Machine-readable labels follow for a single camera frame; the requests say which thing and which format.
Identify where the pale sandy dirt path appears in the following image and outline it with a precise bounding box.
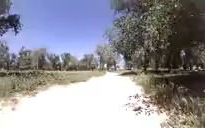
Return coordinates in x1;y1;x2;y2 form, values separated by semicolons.
0;71;169;128

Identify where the large leafy group of trees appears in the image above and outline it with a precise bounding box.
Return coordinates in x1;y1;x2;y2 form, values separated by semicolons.
103;0;205;73

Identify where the distant row of trees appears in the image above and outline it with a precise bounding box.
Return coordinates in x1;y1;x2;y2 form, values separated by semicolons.
0;41;103;72

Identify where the grass field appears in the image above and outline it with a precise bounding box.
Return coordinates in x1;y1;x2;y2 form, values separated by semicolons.
0;69;107;102

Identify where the weedy grass strip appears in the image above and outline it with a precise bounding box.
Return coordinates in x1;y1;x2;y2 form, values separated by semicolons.
118;68;205;128

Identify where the dark overhanging tree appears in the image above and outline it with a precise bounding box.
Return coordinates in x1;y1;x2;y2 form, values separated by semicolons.
0;0;23;51

